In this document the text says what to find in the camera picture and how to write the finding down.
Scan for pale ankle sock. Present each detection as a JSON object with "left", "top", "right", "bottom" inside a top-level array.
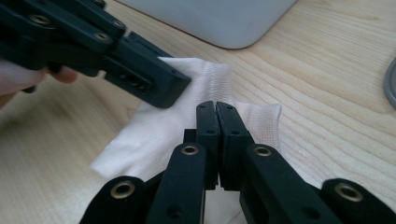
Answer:
[{"left": 90, "top": 56, "right": 325, "bottom": 224}]

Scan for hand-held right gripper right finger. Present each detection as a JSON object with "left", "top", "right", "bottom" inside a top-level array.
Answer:
[{"left": 216, "top": 102, "right": 344, "bottom": 224}]

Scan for brown tray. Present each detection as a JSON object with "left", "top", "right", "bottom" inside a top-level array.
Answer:
[{"left": 383, "top": 57, "right": 396, "bottom": 110}]

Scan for white divided storage box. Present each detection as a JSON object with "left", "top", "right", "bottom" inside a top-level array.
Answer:
[{"left": 116, "top": 0, "right": 298, "bottom": 50}]

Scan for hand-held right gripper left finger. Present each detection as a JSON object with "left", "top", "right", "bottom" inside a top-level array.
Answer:
[{"left": 145, "top": 100, "right": 222, "bottom": 224}]

